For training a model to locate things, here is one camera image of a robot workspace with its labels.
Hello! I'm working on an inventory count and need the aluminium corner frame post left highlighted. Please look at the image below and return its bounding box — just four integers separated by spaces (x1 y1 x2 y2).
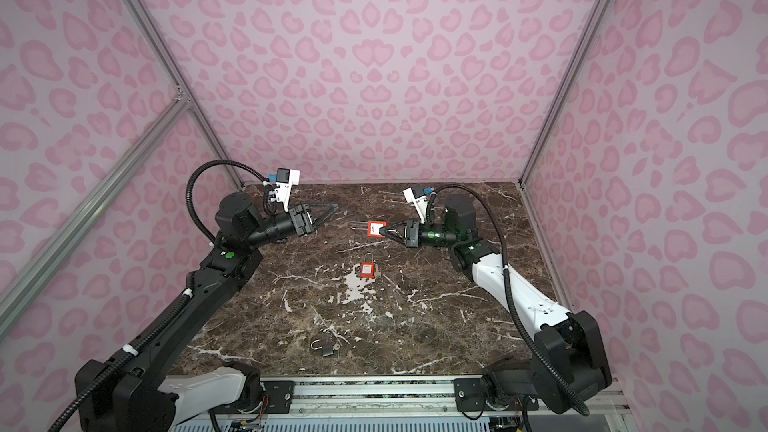
121 0 230 159

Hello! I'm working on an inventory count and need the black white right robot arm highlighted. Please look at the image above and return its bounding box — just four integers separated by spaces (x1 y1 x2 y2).
379 184 612 420

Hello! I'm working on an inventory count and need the red padlock with steel shackle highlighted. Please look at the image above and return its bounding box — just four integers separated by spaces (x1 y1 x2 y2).
359 260 376 279

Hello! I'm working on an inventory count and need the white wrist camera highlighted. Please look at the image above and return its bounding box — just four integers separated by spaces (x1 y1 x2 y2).
265 168 301 212
403 186 433 224

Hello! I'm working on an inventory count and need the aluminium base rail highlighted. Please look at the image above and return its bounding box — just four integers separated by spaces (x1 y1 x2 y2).
138 368 637 431

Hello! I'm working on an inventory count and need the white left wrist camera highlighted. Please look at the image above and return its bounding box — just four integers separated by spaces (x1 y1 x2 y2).
265 168 301 212

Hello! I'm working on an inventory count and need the small black padlock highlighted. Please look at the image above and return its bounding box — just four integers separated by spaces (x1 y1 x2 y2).
309 339 340 358

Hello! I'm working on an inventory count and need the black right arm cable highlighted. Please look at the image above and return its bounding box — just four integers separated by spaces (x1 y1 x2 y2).
423 183 592 418

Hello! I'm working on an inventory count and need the aluminium diagonal frame bar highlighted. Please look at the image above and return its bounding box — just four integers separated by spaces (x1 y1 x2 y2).
1 94 190 337

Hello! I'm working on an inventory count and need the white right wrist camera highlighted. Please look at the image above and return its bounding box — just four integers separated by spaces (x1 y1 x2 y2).
403 186 433 224

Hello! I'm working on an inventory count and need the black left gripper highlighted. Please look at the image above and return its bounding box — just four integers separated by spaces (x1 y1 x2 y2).
247 202 339 252

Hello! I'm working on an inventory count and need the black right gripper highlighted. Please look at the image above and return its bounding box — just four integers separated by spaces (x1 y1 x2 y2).
382 219 461 251

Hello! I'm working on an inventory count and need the aluminium corner frame post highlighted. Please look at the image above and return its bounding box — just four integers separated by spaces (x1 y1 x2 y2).
121 0 230 159
518 0 615 190

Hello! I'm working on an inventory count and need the aluminium corner frame post right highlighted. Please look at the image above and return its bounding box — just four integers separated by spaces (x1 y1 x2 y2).
518 0 615 190

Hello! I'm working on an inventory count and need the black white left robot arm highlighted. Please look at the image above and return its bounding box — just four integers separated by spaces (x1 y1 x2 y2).
50 192 338 431

